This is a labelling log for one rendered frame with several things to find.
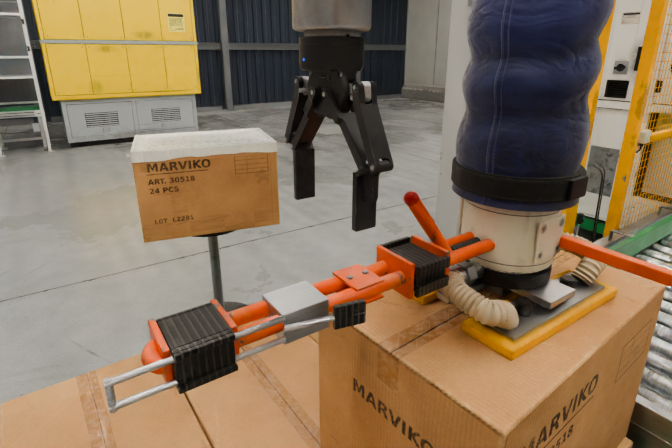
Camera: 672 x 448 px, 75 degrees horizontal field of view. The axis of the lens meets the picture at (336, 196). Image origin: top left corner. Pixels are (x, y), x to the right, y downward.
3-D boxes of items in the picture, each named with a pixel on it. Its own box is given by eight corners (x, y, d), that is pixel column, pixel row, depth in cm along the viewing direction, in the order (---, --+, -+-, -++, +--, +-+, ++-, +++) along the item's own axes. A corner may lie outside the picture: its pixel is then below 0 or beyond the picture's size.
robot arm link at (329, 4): (341, -12, 54) (341, 39, 56) (275, -19, 49) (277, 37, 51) (390, -22, 47) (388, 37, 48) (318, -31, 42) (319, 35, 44)
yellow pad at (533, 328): (567, 276, 93) (570, 255, 92) (616, 296, 85) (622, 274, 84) (460, 330, 75) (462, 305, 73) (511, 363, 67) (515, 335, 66)
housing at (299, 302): (305, 305, 64) (304, 278, 63) (331, 328, 59) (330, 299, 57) (262, 321, 60) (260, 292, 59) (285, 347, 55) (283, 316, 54)
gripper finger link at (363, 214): (373, 168, 50) (377, 169, 49) (371, 224, 52) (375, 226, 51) (352, 171, 48) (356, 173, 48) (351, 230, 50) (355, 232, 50)
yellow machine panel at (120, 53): (191, 128, 848) (177, -12, 770) (206, 135, 776) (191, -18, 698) (58, 140, 732) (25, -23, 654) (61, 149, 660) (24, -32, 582)
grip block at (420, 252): (409, 263, 77) (410, 232, 75) (451, 286, 69) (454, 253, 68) (372, 276, 73) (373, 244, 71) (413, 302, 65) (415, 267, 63)
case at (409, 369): (479, 349, 132) (494, 227, 119) (626, 435, 102) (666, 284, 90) (319, 457, 97) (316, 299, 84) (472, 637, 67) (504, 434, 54)
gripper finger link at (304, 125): (316, 94, 51) (311, 85, 51) (288, 152, 59) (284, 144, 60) (343, 92, 53) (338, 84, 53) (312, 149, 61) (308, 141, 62)
